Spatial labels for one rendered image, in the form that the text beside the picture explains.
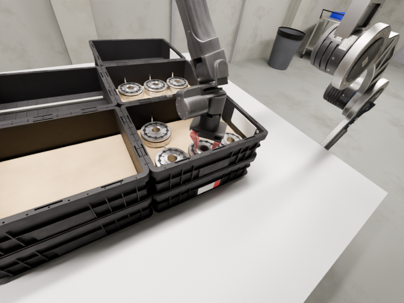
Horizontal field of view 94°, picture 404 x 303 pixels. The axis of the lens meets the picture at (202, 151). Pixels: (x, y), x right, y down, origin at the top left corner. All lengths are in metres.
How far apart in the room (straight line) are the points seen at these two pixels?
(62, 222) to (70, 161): 0.21
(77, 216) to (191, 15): 0.49
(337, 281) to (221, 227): 1.14
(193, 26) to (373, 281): 1.78
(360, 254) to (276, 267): 1.25
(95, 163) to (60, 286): 0.31
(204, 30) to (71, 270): 0.66
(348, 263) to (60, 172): 1.73
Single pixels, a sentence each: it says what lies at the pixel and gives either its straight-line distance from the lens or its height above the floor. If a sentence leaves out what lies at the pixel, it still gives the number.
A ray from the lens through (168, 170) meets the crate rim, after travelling 0.48.
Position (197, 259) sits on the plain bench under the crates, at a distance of 0.62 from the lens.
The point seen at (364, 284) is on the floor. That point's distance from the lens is 1.80.
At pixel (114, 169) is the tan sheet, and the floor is 0.83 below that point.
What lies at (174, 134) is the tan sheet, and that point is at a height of 0.83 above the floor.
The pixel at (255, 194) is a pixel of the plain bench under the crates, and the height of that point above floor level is 0.70.
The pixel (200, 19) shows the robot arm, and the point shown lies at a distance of 0.48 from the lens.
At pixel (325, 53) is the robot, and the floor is 1.13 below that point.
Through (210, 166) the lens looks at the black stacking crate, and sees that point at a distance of 0.57.
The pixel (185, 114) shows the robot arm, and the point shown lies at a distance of 0.45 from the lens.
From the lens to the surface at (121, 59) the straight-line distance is 1.26.
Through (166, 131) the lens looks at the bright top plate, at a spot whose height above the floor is 0.86.
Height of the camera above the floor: 1.30
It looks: 46 degrees down
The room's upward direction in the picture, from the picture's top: 11 degrees clockwise
